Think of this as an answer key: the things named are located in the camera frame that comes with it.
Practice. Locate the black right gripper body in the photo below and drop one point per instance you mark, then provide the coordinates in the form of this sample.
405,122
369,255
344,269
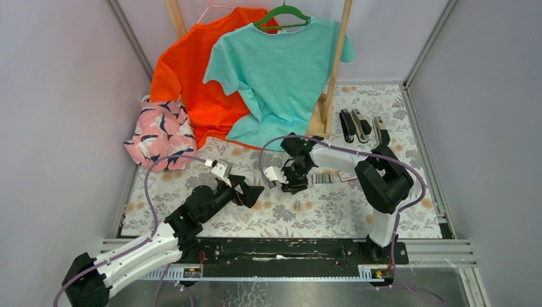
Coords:
295,174

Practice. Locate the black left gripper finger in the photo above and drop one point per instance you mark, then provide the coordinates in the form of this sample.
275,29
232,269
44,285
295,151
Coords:
251,194
238,182

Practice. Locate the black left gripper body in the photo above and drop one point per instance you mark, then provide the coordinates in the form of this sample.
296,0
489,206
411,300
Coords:
239,197

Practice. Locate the red staple box sleeve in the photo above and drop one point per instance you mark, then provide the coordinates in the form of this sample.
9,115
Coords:
346,177

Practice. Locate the beige and black stapler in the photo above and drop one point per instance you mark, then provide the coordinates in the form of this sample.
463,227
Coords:
362,126

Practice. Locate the red staple box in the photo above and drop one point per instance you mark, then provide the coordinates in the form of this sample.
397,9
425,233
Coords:
322,178

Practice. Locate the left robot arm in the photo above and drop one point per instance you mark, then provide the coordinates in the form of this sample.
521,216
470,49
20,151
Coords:
93,281

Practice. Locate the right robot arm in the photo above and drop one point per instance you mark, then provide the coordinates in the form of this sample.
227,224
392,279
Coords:
384,180

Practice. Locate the wooden rack base tray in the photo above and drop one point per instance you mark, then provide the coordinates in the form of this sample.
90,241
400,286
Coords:
320,122

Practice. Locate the orange t-shirt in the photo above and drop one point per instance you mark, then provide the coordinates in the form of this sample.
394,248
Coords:
180,71

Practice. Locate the pink bird-pattern cloth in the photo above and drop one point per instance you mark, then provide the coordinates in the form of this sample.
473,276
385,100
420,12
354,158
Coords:
162,129

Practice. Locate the teal t-shirt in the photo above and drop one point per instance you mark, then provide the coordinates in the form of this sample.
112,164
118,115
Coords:
278,76

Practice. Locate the green clothes hanger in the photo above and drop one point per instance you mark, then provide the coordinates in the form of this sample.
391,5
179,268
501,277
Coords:
282,17

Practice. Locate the pink clothes hanger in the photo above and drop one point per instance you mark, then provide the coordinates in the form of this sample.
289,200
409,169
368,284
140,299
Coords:
209,7

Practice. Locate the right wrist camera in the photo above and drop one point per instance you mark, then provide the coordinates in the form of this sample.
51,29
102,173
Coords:
273,176

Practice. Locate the wooden rack right post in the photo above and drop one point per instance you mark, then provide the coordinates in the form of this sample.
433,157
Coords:
337,59

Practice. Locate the wooden rack post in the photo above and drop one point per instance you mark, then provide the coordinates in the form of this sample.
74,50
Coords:
337,59
176,16

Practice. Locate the wooden rack left post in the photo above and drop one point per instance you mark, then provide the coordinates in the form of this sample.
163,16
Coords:
176,16

